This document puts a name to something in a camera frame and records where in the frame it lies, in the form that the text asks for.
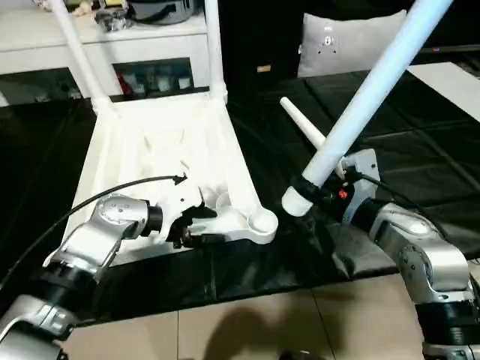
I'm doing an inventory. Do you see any white plastic table top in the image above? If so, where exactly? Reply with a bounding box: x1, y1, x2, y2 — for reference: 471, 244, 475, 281
61, 93, 279, 267

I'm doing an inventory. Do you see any white plastic table leg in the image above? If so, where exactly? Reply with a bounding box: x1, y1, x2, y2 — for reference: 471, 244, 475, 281
281, 0, 457, 218
203, 0, 229, 102
52, 0, 113, 110
280, 97, 348, 181

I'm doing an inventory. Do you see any black work mat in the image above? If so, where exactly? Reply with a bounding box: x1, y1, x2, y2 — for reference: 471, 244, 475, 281
0, 69, 480, 327

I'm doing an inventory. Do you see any grey cushion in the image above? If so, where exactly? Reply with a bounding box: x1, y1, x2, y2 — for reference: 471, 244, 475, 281
297, 10, 408, 79

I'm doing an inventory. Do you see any white flat board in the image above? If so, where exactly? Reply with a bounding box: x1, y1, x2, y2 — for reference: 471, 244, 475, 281
406, 61, 480, 123

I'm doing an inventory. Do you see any black box with yellow label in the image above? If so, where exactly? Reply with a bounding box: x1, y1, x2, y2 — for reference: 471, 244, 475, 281
219, 0, 307, 91

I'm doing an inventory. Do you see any white cabinet with glass doors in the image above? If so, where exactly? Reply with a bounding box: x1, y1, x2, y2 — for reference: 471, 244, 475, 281
0, 10, 211, 102

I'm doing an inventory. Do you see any grey rounded device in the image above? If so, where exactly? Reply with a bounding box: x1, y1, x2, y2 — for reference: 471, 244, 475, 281
130, 0, 196, 26

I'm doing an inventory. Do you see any dark tangled small object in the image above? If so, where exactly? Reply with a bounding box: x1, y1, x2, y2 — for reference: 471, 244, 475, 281
95, 9, 132, 33

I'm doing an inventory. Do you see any pale small toy figure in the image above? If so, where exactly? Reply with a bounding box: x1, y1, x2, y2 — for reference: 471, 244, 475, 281
73, 0, 93, 18

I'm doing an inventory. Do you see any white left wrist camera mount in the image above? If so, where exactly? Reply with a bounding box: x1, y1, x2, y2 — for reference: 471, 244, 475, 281
157, 175, 206, 243

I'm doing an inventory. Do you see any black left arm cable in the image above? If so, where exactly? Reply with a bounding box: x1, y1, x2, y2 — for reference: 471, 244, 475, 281
0, 172, 188, 290

